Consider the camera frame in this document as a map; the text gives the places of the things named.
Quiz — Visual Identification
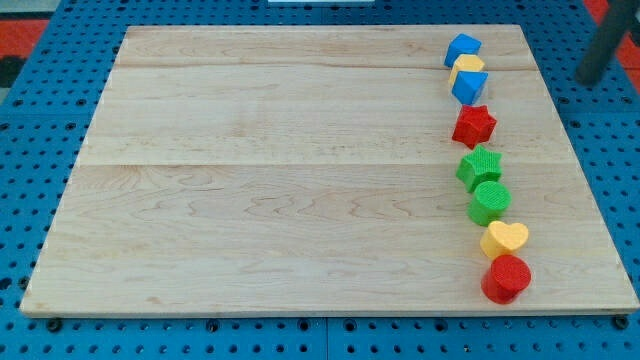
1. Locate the green cylinder block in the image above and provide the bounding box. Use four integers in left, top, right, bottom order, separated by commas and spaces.
467, 181, 512, 226

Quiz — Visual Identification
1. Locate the blue triangle block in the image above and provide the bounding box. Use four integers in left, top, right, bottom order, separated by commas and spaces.
451, 71, 488, 105

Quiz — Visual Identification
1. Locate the wooden board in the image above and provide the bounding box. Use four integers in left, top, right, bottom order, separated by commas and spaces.
21, 25, 639, 318

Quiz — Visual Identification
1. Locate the green star block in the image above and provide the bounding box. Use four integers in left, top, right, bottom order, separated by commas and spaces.
455, 145, 502, 193

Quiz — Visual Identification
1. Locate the yellow heart block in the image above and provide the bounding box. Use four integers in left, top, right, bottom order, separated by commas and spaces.
480, 221, 529, 259

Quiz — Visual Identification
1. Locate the red cylinder block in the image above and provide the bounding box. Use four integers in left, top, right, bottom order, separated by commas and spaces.
481, 255, 532, 304

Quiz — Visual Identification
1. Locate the red star block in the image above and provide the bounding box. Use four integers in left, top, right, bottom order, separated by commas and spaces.
452, 105, 497, 149

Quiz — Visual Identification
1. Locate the blue cube block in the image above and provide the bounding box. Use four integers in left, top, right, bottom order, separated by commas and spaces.
444, 33, 482, 68

